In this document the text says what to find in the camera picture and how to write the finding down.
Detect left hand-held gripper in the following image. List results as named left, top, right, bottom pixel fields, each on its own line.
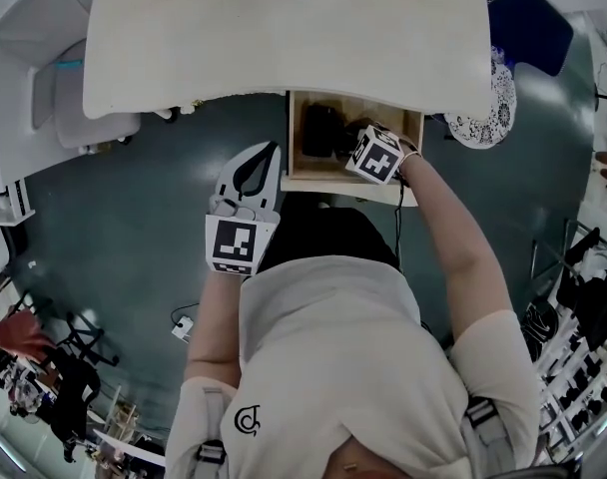
left=205, top=140, right=284, bottom=279

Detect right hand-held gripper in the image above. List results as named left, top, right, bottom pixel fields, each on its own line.
left=343, top=124, right=407, bottom=187

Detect large white wooden drawer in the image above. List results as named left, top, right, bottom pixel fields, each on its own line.
left=280, top=89, right=426, bottom=209

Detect black cylindrical object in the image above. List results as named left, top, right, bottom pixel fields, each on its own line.
left=302, top=104, right=370, bottom=162

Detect person's left forearm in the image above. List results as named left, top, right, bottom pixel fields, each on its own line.
left=186, top=270, right=246, bottom=384

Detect person's right forearm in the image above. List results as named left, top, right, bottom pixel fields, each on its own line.
left=399, top=151, right=516, bottom=354

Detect cream vanity table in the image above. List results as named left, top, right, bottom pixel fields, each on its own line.
left=82, top=0, right=494, bottom=125

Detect person's black trousers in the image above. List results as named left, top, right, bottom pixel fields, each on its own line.
left=257, top=206, right=402, bottom=275

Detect floral patterned round stool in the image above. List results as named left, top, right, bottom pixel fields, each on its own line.
left=441, top=44, right=519, bottom=149

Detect white power adapter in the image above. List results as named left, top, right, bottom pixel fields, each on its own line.
left=170, top=316, right=196, bottom=341

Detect grey upholstered chair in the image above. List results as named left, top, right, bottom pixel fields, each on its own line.
left=0, top=0, right=142, bottom=151

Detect person's white t-shirt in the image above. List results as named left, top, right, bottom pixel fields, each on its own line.
left=165, top=254, right=542, bottom=479

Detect dark blue chair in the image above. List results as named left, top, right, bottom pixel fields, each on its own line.
left=484, top=0, right=576, bottom=79

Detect black office chair base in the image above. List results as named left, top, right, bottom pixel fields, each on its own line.
left=47, top=310, right=121, bottom=369

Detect red cloth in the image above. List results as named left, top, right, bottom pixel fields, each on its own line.
left=0, top=310, right=56, bottom=359

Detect white display shelf rack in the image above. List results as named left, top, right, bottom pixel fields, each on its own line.
left=521, top=246, right=607, bottom=469

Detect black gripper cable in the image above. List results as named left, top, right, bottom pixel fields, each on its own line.
left=393, top=179, right=406, bottom=269

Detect black metal frame stand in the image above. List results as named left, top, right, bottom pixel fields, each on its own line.
left=529, top=216, right=607, bottom=293

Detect grey shoulder strap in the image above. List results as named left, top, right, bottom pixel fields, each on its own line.
left=461, top=396, right=510, bottom=479
left=195, top=386, right=228, bottom=479

